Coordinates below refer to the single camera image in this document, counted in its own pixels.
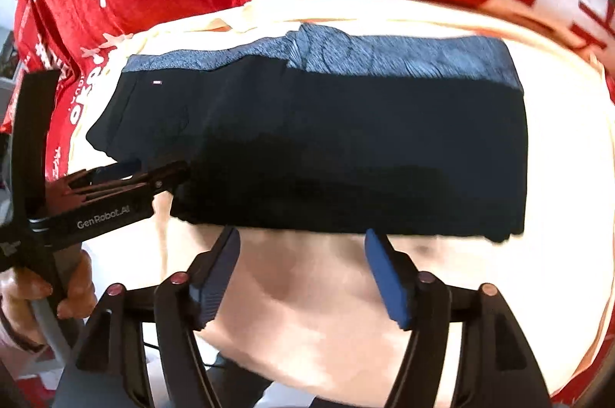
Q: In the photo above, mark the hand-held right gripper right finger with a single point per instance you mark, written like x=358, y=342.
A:
x=384, y=278

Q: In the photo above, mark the cream padded mat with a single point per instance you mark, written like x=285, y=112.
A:
x=312, y=292

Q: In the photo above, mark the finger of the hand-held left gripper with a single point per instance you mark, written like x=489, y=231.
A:
x=117, y=171
x=163, y=179

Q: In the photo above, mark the person's left hand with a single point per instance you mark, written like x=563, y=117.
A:
x=21, y=288

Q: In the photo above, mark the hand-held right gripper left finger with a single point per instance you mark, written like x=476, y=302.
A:
x=214, y=278

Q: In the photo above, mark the black pants with blue bands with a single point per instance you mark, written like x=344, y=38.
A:
x=336, y=148

